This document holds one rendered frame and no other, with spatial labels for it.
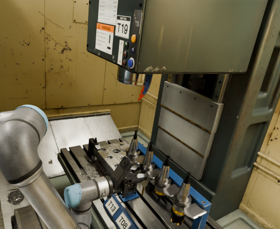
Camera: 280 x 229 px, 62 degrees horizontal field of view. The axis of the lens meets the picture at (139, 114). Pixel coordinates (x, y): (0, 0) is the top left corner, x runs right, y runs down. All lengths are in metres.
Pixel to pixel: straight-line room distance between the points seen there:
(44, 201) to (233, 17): 0.95
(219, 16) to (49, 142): 1.59
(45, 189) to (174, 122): 1.08
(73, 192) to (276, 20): 1.14
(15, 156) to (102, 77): 1.69
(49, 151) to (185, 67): 1.40
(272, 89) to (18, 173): 1.38
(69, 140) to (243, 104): 1.42
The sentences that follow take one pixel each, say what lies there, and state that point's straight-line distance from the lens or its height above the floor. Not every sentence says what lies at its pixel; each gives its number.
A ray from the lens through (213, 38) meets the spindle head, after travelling 1.03.
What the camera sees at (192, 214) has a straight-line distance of 0.85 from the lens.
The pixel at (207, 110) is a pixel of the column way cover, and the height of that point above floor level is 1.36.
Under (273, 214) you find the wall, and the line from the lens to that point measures 1.84.
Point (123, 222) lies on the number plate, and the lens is 1.16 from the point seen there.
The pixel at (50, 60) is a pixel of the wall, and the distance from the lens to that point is 2.08.
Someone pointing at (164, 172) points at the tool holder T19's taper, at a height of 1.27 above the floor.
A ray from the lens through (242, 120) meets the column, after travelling 1.37.
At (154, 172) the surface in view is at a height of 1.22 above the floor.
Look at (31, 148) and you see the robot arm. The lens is 0.69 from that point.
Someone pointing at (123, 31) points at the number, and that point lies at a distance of 0.88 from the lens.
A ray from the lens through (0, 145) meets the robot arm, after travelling 0.69.
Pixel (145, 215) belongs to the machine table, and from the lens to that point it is 1.26.
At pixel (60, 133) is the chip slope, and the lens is 2.15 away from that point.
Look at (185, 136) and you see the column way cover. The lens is 1.56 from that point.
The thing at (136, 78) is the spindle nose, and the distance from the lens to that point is 1.12.
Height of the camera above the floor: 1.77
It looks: 21 degrees down
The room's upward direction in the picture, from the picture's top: 8 degrees clockwise
